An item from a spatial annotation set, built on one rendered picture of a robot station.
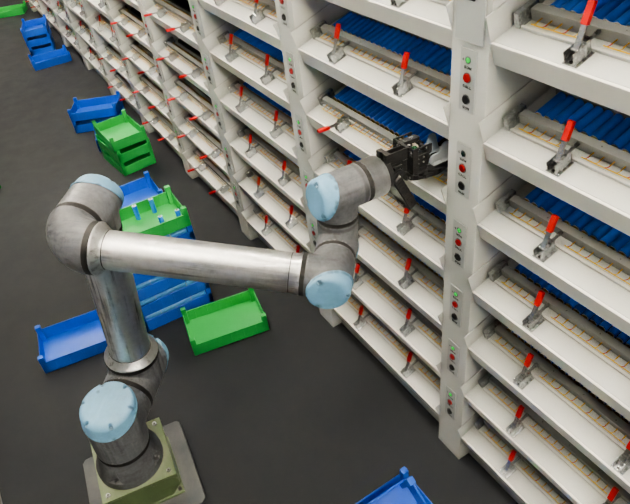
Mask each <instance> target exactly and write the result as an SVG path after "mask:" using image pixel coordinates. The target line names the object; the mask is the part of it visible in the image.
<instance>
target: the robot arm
mask: <svg viewBox="0 0 630 504"><path fill-rule="evenodd" d="M404 136H407V137H405V138H403V139H400V140H399V138H401V137H404ZM423 143H424V142H423V141H421V140H420V136H418V135H416V134H413V135H412V131H411V132H409V133H406V134H403V135H401V136H398V137H396V138H393V148H392V149H389V150H387V151H385V150H384V149H382V148H380V149H377V150H376V156H374V155H371V156H368V157H366V158H363V159H361V160H358V161H356V162H354V163H351V164H348V165H346V166H343V167H341V168H338V169H336V170H333V171H331V172H328V173H323V174H321V175H319V176H318V177H316V178H314V179H312V180H311V181H310V182H309V183H308V185H307V187H306V199H307V202H308V203H307V205H308V208H309V210H310V212H311V214H312V215H313V216H314V218H316V219H317V230H318V236H317V242H316V247H315V251H314V253H306V252H302V253H296V252H288V251H280V250H272V249H264V248H255V247H247V246H239V245H231V244H223V243H215V242H207V241H199V240H191V239H182V238H174V237H166V236H158V235H150V234H142V233H134V232H126V231H122V230H123V226H122V222H121V218H120V214H119V210H120V208H122V206H123V202H124V194H123V192H122V190H121V188H120V187H119V186H118V185H117V184H116V183H115V182H113V181H111V180H110V179H109V178H107V177H104V176H102V175H97V174H86V175H83V176H81V177H79V178H78V179H77V180H76V181H75V182H74V183H72V184H71V186H70V188H69V190H68V191H67V193H66V194H65V195H64V197H63V198H62V199H61V201H60V202H59V203H58V205H57V206H56V207H55V209H54V210H53V211H52V212H51V213H50V215H49V217H48V219H47V223H46V238H47V242H48V244H49V247H50V249H51V250H52V252H53V253H54V255H55V256H56V257H57V258H58V259H59V261H61V262H62V263H63V264H64V265H66V266H67V267H68V268H70V269H72V270H74V271H76V272H78V273H82V274H85V276H86V279H87V282H88V285H89V288H90V291H91V295H92V298H93V301H94V304H95V307H96V310H97V314H98V317H99V320H100V323H101V326H102V329H103V333H104V336H105V339H106V342H107V345H108V346H107V347H106V349H105V352H104V361H105V364H106V367H107V370H108V373H107V376H106V378H105V380H104V382H103V384H102V385H98V386H96V387H95V388H93V389H92V390H91V391H90V392H89V393H88V394H87V395H86V396H85V398H84V399H83V401H82V404H81V406H80V410H79V417H80V421H81V425H82V429H83V431H84V433H85V434H86V435H87V437H88V439H89V441H90V443H91V445H92V447H93V449H94V451H95V453H96V454H97V457H96V470H97V473H98V475H99V477H100V479H101V480H102V482H103V483H104V484H105V485H107V486H108V487H110V488H113V489H118V490H127V489H132V488H135V487H138V486H140V485H142V484H144V483H145V482H147V481H148V480H149V479H150V478H152V477H153V476H154V474H155V473H156V472H157V471H158V469H159V467H160V465H161V463H162V460H163V446H162V443H161V441H160V439H159V437H158V436H157V435H156V434H155V433H154V432H153V431H151V430H150V429H148V428H147V425H146V418H147V416H148V413H149V411H150V408H151V406H152V403H153V401H154V398H155V395H156V393H157V390H158V388H159V385H160V383H161V380H162V377H163V375H164V372H165V371H166V368H167V365H168V360H169V352H168V349H167V347H166V345H165V344H164V343H163V342H162V341H161V340H160V339H158V338H156V339H155V338H154V337H153V335H151V334H148V333H147V329H146V325H145V321H144V317H143V313H142V309H141V305H140V301H139V297H138V293H137V289H136V284H135V280H134V276H133V273H135V274H143V275H151V276H158V277H166V278H174V279H182V280H190V281H198V282H206V283H214V284H222V285H229V286H237V287H245V288H253V289H261V290H269V291H277V292H285V293H293V294H296V295H300V296H306V297H307V299H308V300H309V302H310V303H311V304H312V305H314V306H316V307H319V308H322V309H334V308H337V307H340V306H342V305H343V304H345V303H346V302H347V301H348V299H349V297H350V295H351V290H352V288H353V284H354V282H353V275H354V266H355V261H356V258H357V255H358V252H359V241H358V206H360V205H362V204H365V203H367V202H369V201H372V200H374V199H376V198H379V197H381V196H383V195H386V194H387V193H388V192H389V190H391V192H392V194H393V195H394V197H395V198H396V200H397V202H398V203H399V205H401V206H402V207H403V208H407V209H409V210H411V209H412V208H413V207H414V206H415V205H416V203H417V201H416V200H415V198H414V196H413V195H412V193H411V192H410V190H409V188H408V187H407V185H406V183H405V182H404V180H405V181H408V180H411V181H412V180H420V179H424V178H425V179H426V178H428V177H431V176H435V175H438V174H439V173H441V172H442V171H443V170H445V169H446V168H447V167H448V147H449V141H448V140H447V141H444V142H443V143H442V145H441V146H439V145H438V141H437V137H436V134H435V133H431V134H430V135H429V136H428V138H427V141H426V143H425V144H423ZM428 162H429V163H430V164H429V165H427V164H428ZM403 179H404V180H403Z"/></svg>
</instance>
